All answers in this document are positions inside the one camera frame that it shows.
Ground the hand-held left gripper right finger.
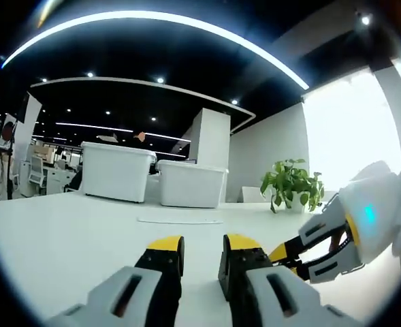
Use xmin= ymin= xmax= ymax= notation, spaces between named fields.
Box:
xmin=218 ymin=233 xmax=363 ymax=327

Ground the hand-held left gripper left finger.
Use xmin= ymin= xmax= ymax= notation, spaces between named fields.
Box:
xmin=45 ymin=234 xmax=186 ymax=327

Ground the potted green plant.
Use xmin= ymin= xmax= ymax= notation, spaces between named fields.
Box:
xmin=259 ymin=158 xmax=325 ymax=215

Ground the flat white strip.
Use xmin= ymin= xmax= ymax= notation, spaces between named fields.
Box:
xmin=137 ymin=215 xmax=224 ymax=225

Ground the white plastic storage box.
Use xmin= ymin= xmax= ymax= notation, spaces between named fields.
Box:
xmin=157 ymin=159 xmax=229 ymax=209
xmin=80 ymin=141 xmax=157 ymax=204

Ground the white office chair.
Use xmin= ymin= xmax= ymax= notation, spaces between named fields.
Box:
xmin=28 ymin=155 xmax=48 ymax=197

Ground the black tripod stand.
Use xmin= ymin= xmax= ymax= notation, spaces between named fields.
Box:
xmin=0 ymin=114 xmax=20 ymax=202

